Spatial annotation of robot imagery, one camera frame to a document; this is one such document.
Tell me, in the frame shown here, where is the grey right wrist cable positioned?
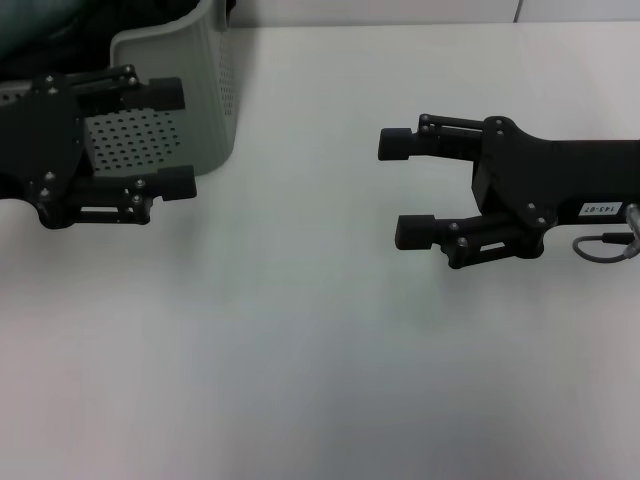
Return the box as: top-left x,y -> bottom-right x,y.
572,231 -> 640,264

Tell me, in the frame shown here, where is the grey perforated plastic storage box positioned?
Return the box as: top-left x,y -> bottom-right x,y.
0,0 -> 246,177

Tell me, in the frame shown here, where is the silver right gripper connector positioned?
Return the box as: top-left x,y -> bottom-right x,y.
622,202 -> 640,261

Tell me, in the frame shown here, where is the white number label sticker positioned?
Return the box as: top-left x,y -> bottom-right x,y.
579,201 -> 624,219

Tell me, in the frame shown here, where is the dark green folded towel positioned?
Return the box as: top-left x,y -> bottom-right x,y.
0,0 -> 204,82

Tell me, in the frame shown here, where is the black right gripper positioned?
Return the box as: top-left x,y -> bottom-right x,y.
377,113 -> 640,271

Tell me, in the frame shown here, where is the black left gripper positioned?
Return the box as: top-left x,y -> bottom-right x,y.
0,63 -> 198,230

